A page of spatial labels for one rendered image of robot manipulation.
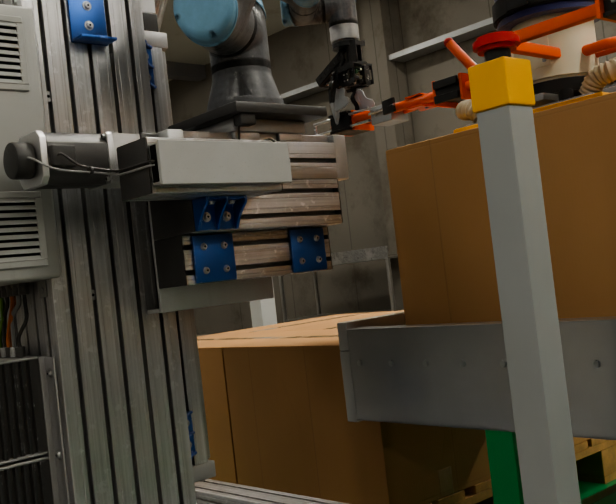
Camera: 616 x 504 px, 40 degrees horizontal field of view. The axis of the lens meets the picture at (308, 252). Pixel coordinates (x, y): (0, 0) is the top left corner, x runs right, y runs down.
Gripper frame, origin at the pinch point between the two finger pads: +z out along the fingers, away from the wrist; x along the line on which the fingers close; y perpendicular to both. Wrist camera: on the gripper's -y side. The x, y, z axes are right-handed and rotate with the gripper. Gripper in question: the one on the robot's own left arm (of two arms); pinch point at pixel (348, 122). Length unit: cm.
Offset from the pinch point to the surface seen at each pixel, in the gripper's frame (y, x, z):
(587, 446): 18, 66, 97
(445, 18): -404, 587, -223
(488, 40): 81, -53, 7
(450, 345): 52, -33, 54
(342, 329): 23, -33, 50
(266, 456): -29, -16, 85
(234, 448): -43, -16, 84
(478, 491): 17, 14, 97
